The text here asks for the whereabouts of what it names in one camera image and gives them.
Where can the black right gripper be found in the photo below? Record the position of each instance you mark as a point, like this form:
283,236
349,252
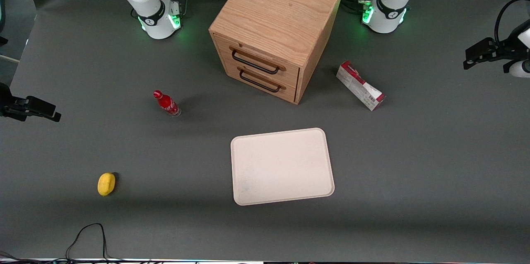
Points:
8,105

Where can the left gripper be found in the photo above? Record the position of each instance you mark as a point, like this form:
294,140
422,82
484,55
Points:
506,50

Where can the red cookie box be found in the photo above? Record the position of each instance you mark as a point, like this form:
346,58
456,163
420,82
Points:
360,85

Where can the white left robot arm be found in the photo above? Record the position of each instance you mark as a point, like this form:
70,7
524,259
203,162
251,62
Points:
387,11

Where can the beige plastic tray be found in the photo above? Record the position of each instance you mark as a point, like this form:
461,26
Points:
281,166

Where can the yellow lemon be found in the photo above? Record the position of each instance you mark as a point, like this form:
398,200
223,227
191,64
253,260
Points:
106,184

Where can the red cola bottle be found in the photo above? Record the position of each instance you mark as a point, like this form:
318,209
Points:
166,103

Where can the wooden drawer cabinet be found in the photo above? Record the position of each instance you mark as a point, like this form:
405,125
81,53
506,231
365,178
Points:
277,11

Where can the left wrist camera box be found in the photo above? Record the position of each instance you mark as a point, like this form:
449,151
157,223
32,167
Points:
480,49

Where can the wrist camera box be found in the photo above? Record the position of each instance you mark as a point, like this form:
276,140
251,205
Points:
40,106
480,49

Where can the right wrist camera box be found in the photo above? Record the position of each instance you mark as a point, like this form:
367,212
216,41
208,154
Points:
40,106

